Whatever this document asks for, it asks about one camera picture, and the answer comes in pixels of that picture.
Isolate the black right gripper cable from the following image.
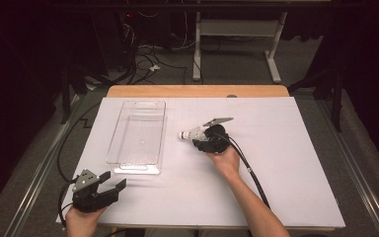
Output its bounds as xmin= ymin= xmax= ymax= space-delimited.
xmin=225 ymin=132 xmax=271 ymax=210

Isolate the wooden table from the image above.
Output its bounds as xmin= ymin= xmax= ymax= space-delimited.
xmin=107 ymin=84 xmax=290 ymax=99

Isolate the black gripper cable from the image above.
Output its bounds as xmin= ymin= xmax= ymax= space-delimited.
xmin=57 ymin=177 xmax=80 ymax=230
xmin=225 ymin=132 xmax=271 ymax=210

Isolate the person's right hand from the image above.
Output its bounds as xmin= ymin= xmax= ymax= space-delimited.
xmin=206 ymin=146 xmax=243 ymax=181

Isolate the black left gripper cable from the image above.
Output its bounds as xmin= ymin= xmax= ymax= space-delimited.
xmin=57 ymin=177 xmax=80 ymax=230

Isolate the white table board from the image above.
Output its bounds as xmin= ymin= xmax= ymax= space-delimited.
xmin=56 ymin=97 xmax=346 ymax=229

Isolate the tangle of floor cables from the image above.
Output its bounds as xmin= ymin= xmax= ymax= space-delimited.
xmin=121 ymin=9 xmax=198 ymax=85

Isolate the white metal stand frame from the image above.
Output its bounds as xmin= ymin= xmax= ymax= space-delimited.
xmin=191 ymin=11 xmax=289 ymax=84

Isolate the person's left hand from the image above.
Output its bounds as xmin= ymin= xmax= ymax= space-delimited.
xmin=65 ymin=205 xmax=107 ymax=237

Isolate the clear plastic bin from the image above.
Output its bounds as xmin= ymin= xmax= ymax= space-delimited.
xmin=106 ymin=100 xmax=168 ymax=176

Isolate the black metal stand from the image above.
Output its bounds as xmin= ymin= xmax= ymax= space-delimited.
xmin=289 ymin=65 xmax=344 ymax=132
xmin=60 ymin=62 xmax=90 ymax=124

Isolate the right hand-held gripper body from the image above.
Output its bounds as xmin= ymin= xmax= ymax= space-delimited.
xmin=192 ymin=117 xmax=235 ymax=154

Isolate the black equipment rack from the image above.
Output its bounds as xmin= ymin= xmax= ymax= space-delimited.
xmin=92 ymin=6 xmax=139 ymax=73

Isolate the black floor cable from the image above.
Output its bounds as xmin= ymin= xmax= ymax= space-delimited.
xmin=57 ymin=100 xmax=103 ymax=184

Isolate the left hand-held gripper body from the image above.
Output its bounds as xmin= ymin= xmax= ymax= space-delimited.
xmin=72 ymin=168 xmax=119 ymax=213

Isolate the metal floor rail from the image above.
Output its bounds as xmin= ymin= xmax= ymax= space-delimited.
xmin=0 ymin=93 xmax=80 ymax=237
xmin=315 ymin=98 xmax=379 ymax=237

